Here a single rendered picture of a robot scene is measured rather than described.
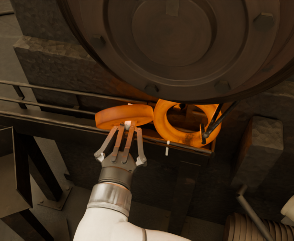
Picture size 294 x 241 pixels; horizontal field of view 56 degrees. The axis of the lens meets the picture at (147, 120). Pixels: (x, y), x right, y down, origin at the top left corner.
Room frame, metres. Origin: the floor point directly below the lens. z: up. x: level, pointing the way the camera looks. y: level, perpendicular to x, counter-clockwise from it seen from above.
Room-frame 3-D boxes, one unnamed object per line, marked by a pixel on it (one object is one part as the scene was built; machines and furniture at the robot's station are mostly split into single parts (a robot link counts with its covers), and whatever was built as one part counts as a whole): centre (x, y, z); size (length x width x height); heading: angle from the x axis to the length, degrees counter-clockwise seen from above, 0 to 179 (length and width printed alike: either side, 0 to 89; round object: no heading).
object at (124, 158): (0.38, 0.04, 0.77); 0.11 x 0.01 x 0.04; 170
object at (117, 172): (0.32, 0.07, 0.77); 0.09 x 0.08 x 0.07; 171
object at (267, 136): (0.41, -0.30, 0.68); 0.11 x 0.08 x 0.24; 165
